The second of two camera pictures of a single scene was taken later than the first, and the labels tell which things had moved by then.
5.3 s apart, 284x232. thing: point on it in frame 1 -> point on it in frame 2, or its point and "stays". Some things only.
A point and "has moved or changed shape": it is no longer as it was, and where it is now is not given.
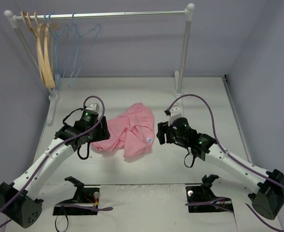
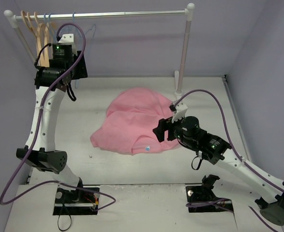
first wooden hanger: [40, 53] stays
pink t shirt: [132, 132] has moved or changed shape
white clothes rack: [51, 95] stays
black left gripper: [102, 130] -> [82, 65]
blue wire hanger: [73, 14] -> [83, 34]
